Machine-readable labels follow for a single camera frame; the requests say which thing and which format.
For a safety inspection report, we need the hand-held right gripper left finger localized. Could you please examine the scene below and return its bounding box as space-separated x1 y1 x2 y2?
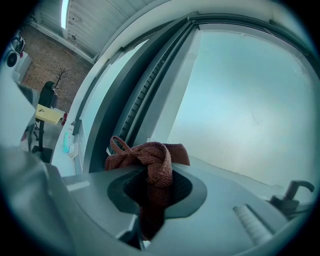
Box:
61 164 150 251

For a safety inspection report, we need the long ceiling light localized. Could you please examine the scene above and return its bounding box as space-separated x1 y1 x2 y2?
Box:
61 0 70 30

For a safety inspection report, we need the black window handle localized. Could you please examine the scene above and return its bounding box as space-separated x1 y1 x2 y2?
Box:
269 179 316 219

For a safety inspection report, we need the dark wooden coat rack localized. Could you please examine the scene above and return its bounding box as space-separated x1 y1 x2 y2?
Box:
53 67 70 90

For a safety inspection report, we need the yellow chair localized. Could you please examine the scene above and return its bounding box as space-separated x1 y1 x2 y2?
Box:
31 103 64 163

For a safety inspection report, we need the black office chair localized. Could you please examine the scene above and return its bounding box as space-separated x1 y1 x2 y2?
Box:
37 81 60 110

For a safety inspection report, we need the red wiping cloth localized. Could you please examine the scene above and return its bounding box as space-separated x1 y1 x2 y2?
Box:
104 136 191 242

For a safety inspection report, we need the openable frosted window sash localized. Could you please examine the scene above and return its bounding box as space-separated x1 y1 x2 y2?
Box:
119 14 320 221

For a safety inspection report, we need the dark grey window frame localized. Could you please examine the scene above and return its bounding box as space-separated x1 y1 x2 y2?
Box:
74 11 320 176

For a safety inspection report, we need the teal plastic tool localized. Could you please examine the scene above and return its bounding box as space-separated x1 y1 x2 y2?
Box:
62 131 71 154

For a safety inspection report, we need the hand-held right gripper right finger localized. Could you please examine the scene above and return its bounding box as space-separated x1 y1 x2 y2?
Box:
145 157 290 256

